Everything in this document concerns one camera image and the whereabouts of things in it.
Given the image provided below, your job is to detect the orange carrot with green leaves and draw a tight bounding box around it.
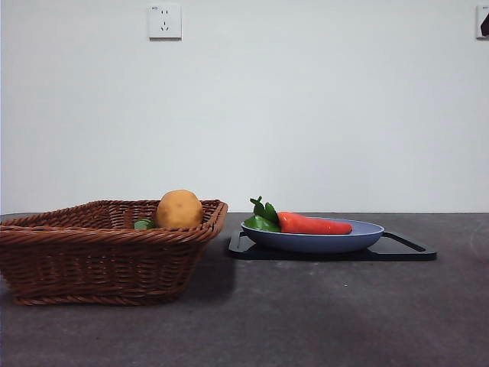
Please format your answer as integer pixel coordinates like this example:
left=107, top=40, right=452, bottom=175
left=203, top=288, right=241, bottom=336
left=243, top=196, right=354, bottom=235

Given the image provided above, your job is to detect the blue round plate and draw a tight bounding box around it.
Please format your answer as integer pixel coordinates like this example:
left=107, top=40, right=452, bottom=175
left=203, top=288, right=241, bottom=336
left=240, top=218, right=385, bottom=255

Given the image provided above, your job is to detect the yellow-brown potato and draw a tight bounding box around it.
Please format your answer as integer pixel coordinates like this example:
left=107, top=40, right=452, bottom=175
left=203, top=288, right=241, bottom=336
left=155, top=189, right=204, bottom=229

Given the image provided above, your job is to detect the brown wicker basket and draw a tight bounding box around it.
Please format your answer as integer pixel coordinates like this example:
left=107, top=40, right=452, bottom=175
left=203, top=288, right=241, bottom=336
left=0, top=199, right=229, bottom=307

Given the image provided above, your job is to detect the black flat tray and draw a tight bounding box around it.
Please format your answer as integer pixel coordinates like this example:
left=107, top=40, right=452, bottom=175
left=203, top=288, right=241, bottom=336
left=227, top=229, right=438, bottom=262

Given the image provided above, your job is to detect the white wall socket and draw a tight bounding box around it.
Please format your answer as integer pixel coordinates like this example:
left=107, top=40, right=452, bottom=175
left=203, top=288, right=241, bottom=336
left=148, top=3, right=183, bottom=41

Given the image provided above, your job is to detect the white wall plate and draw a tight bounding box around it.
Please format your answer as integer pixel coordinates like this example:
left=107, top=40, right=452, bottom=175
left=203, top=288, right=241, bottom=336
left=475, top=5, right=489, bottom=41

